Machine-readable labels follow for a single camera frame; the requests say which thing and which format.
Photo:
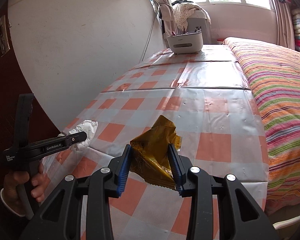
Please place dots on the striped colourful bedspread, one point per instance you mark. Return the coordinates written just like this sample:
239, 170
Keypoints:
273, 74

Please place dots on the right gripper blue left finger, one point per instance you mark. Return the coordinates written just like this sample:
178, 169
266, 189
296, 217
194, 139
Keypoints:
122, 170

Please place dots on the white storage caddy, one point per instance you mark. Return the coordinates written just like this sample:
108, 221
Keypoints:
187, 43

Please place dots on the yellow wrapper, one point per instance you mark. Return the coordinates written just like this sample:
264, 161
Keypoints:
150, 159

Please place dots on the person left hand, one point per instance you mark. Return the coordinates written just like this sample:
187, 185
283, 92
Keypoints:
9, 193

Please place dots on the metal door handle plate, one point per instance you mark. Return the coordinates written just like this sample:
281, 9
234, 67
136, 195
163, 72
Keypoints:
4, 43

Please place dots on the polka dot cloth pile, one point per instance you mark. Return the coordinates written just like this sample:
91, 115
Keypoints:
182, 11

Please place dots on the orange checkered tablecloth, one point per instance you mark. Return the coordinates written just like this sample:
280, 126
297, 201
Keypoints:
205, 95

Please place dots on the hanging beige bag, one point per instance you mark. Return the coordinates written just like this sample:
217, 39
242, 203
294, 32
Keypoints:
169, 26

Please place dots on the pink curtain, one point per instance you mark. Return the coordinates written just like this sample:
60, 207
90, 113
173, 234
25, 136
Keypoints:
285, 31

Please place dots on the dark red wooden door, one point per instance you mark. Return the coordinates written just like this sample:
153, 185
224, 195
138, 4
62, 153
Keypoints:
13, 83

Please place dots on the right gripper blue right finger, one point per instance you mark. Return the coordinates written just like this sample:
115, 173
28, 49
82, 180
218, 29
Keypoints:
177, 168

